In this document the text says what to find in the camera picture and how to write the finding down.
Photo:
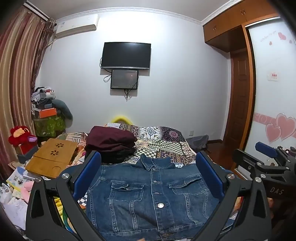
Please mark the folded maroon clothes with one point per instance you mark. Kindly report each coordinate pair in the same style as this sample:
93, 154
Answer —
111, 138

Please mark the dark grey cushion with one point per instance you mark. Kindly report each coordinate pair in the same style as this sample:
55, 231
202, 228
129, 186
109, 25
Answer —
64, 109

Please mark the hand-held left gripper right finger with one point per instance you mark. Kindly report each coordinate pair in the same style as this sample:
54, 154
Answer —
209, 172

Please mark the patchwork printed blanket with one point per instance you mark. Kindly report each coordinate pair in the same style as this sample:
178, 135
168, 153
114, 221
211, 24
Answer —
161, 141

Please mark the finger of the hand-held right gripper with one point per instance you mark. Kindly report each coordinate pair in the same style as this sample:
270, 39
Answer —
245, 160
266, 149

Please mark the wooden door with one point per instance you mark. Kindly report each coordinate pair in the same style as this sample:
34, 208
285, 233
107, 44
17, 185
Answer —
239, 97

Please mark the colourful striped cloth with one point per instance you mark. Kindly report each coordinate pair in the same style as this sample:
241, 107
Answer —
60, 208

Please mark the pile of grey clothes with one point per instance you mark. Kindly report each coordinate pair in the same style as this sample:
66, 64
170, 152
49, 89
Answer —
41, 96

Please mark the striped brown curtain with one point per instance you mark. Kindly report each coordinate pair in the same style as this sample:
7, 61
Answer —
18, 69

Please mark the pile of papers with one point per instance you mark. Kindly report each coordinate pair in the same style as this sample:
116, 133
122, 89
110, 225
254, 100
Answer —
16, 199

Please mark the white air conditioner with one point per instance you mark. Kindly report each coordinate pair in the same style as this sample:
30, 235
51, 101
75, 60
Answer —
76, 25

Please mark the black wall television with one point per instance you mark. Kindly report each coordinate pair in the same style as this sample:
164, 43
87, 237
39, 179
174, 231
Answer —
126, 55

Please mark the blue denim jacket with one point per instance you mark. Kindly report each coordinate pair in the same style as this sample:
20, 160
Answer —
150, 197

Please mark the small black wall monitor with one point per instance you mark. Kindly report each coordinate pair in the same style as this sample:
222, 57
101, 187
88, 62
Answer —
124, 78

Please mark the yellow rounded object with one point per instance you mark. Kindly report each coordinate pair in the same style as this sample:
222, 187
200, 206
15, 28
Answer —
120, 118

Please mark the orange box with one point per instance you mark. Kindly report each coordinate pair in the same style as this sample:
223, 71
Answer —
47, 112

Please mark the wooden lap desk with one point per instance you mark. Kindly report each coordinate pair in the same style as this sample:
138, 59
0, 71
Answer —
50, 157

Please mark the red plush toy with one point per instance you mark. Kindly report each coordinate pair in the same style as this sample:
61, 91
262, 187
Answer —
19, 135

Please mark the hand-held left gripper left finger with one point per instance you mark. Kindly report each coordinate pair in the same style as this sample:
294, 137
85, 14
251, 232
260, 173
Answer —
89, 172

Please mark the pink cloth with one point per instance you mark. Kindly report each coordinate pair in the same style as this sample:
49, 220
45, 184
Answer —
27, 186

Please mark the grey storage box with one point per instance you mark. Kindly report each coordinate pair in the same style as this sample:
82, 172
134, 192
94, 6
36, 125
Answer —
26, 154

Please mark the dark cloth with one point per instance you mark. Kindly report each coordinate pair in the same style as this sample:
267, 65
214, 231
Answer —
197, 142

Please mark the green patterned cloth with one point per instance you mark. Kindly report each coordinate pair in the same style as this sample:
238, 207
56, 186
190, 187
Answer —
48, 126

